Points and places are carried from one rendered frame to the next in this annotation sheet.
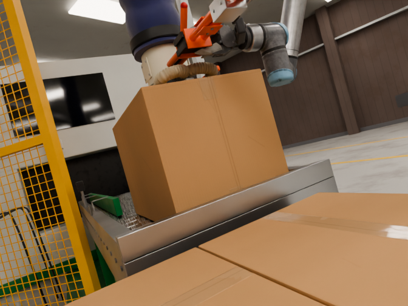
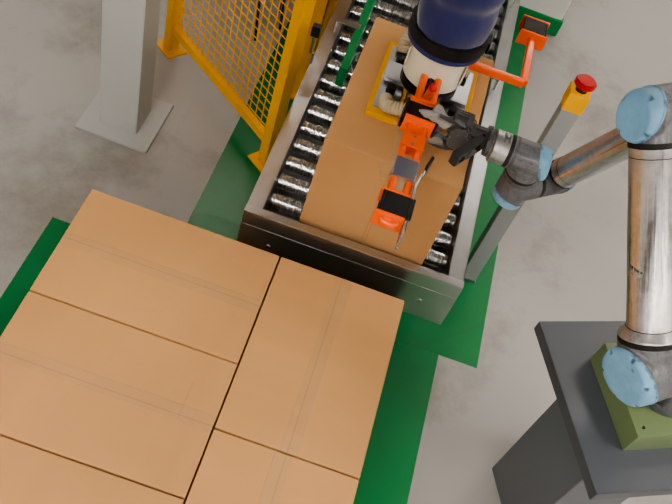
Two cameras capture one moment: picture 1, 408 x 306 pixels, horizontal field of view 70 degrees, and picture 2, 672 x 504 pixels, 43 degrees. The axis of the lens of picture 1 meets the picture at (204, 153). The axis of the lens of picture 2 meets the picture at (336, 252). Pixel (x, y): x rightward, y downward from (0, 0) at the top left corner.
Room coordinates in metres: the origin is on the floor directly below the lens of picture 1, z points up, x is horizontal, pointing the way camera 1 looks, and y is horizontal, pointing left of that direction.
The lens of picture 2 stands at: (-0.74, -0.71, 2.58)
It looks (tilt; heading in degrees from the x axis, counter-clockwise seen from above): 51 degrees down; 24
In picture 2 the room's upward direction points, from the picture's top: 21 degrees clockwise
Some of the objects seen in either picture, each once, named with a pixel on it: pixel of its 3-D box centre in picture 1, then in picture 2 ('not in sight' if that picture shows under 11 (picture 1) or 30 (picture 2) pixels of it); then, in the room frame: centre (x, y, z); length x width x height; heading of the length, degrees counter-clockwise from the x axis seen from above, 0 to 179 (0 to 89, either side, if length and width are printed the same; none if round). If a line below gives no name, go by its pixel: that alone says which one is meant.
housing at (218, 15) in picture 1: (227, 6); (403, 173); (0.72, -0.15, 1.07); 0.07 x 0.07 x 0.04; 26
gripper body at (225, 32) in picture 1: (228, 40); (469, 134); (0.98, -0.18, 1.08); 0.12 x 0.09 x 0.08; 116
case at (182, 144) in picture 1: (187, 153); (397, 142); (1.11, 0.06, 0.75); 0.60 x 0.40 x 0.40; 25
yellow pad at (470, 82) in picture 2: not in sight; (455, 99); (1.18, -0.03, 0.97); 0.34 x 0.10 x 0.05; 26
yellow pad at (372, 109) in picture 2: not in sight; (394, 77); (1.09, 0.14, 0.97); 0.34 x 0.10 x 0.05; 26
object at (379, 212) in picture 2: not in sight; (390, 209); (0.59, -0.21, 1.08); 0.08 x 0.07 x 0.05; 26
